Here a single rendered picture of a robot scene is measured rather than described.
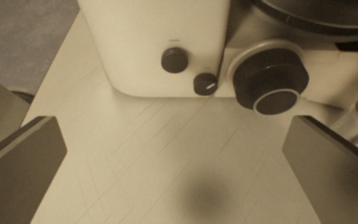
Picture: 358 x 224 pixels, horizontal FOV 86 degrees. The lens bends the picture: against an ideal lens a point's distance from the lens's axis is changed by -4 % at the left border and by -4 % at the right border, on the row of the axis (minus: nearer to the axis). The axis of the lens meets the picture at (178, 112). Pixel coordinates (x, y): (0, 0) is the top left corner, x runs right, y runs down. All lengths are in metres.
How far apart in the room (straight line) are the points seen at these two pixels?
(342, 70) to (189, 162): 0.18
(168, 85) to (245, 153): 0.11
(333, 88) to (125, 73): 0.22
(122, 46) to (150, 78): 0.04
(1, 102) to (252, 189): 0.35
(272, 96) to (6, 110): 0.35
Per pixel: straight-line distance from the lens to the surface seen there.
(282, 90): 0.18
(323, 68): 0.25
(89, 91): 0.27
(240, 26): 0.23
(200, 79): 0.20
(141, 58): 0.19
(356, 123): 0.23
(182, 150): 0.20
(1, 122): 0.37
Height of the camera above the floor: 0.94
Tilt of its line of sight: 55 degrees down
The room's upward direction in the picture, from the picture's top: 2 degrees clockwise
